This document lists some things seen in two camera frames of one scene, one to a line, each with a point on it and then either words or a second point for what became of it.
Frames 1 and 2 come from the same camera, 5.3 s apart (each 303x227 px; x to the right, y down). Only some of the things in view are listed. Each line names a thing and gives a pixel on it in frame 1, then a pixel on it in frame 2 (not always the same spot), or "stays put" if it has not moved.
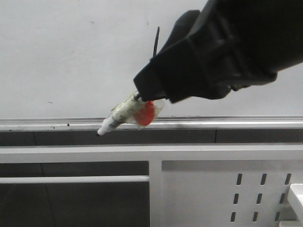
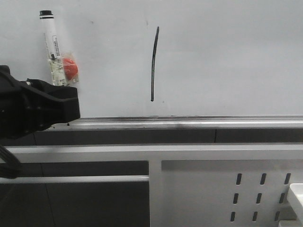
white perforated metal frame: x=191 y=185 stays put
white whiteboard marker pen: x=124 y=112 to x=52 y=47
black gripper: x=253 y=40 to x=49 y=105
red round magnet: x=146 y=116 to x=70 y=68
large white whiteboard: x=78 y=58 stays put
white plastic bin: x=295 y=197 stays put
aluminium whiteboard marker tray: x=197 y=123 stays put
